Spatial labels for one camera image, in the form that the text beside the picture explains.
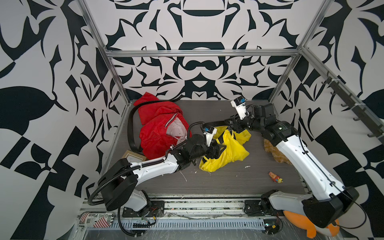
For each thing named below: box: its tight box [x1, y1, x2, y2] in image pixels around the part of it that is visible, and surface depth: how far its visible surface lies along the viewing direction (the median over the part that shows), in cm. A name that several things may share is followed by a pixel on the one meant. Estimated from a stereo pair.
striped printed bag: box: [77, 211, 115, 228], surface depth 71 cm
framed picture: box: [121, 150, 147, 163], surface depth 93 cm
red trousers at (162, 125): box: [133, 92, 192, 160], surface depth 95 cm
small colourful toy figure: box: [268, 171, 284, 184], surface depth 83 cm
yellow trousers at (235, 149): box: [199, 126, 252, 173], surface depth 79 cm
